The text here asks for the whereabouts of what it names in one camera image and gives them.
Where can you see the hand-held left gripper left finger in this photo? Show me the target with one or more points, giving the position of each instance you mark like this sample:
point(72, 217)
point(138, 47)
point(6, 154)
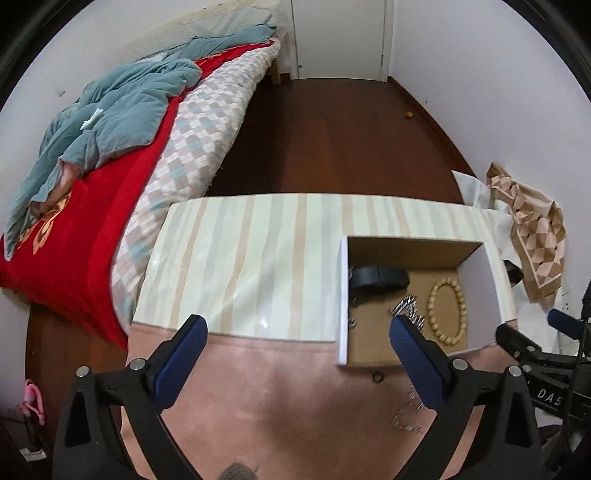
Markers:
point(184, 353)

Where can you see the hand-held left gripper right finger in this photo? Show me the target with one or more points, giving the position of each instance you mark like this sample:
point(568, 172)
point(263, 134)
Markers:
point(415, 364)

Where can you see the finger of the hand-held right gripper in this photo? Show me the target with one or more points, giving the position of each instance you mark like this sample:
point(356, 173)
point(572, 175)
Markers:
point(517, 342)
point(565, 322)

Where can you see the white cardboard jewelry box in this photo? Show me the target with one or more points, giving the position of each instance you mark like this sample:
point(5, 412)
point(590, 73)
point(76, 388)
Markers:
point(369, 341)

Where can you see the geometric patterned scarf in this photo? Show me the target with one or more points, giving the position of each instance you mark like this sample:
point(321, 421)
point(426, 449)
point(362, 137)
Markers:
point(535, 230)

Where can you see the pink suede mat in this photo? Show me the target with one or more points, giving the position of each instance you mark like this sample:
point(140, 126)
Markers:
point(277, 397)

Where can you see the striped glossy table cover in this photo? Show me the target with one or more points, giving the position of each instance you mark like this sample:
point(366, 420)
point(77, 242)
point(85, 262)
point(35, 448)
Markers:
point(249, 263)

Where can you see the bed with red blanket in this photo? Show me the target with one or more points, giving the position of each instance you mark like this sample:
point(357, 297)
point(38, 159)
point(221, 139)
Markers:
point(87, 230)

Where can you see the white power strip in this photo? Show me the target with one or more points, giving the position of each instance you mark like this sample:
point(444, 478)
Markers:
point(34, 454)

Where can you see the checkered mattress pad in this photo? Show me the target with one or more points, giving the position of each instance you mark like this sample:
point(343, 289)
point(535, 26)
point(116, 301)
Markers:
point(203, 129)

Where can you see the teal quilt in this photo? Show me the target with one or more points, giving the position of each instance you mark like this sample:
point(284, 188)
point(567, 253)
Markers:
point(124, 106)

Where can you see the beige pillow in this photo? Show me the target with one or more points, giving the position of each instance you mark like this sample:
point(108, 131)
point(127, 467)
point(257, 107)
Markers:
point(207, 23)

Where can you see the white door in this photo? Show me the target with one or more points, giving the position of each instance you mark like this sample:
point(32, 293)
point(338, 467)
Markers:
point(341, 37)

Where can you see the wooden bed frame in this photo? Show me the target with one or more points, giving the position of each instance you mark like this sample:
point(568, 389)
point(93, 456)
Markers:
point(279, 60)

